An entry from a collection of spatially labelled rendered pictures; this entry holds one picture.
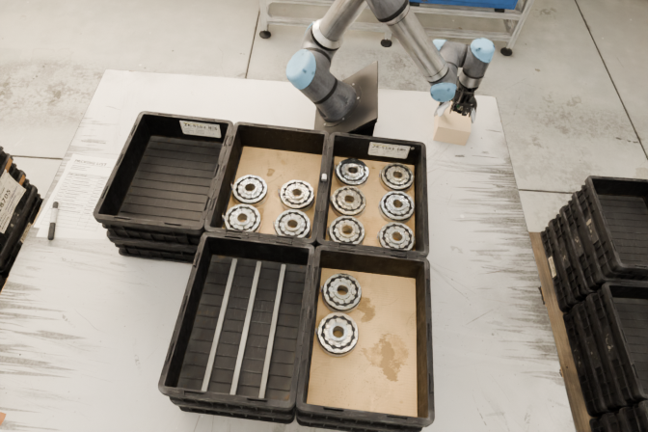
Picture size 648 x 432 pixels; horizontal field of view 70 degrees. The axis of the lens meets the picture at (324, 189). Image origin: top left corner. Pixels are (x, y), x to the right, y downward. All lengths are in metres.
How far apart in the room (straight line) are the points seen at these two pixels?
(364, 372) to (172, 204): 0.72
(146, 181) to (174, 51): 1.87
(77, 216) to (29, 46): 2.10
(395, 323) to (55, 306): 0.95
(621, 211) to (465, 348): 1.04
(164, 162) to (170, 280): 0.37
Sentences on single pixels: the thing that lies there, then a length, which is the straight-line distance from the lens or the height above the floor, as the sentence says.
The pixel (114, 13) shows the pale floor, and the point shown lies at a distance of 3.74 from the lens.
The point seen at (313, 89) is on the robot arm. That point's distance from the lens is 1.56.
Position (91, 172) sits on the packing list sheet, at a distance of 1.78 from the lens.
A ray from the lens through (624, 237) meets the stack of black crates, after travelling 2.15.
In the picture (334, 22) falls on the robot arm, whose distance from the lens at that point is 1.55.
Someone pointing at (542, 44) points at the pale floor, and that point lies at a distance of 3.75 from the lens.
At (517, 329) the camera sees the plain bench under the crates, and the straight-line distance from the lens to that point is 1.52.
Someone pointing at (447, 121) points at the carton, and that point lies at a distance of 1.79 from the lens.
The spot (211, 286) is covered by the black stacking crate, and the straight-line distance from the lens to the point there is 1.30.
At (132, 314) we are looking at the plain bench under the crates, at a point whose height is 0.70.
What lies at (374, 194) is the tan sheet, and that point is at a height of 0.83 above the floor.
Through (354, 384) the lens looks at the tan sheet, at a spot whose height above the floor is 0.83.
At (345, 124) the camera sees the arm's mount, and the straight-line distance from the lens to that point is 1.59.
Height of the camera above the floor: 2.01
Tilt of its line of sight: 55 degrees down
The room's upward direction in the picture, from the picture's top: 5 degrees clockwise
